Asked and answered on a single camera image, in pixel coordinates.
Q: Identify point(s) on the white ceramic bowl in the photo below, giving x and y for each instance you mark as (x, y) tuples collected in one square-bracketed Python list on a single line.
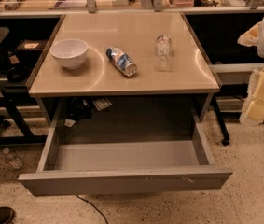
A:
[(70, 53)]

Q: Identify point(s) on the white paper tag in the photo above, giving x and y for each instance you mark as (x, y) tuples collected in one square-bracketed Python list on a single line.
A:
[(101, 103)]

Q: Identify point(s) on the beige top desk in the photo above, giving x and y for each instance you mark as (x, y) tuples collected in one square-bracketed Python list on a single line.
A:
[(125, 77)]

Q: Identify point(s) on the black side table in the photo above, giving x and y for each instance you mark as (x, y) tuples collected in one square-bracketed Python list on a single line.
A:
[(1, 87)]

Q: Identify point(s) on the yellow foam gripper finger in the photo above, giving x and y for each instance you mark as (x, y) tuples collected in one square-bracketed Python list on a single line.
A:
[(249, 38), (253, 105)]

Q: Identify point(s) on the blue silver redbull can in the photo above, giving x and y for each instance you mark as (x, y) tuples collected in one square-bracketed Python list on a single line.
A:
[(122, 61)]

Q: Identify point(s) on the clear plastic bottle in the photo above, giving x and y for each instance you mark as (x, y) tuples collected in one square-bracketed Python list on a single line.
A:
[(163, 52)]

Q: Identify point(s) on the grey open top drawer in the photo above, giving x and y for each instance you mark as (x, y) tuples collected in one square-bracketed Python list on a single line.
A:
[(137, 147)]

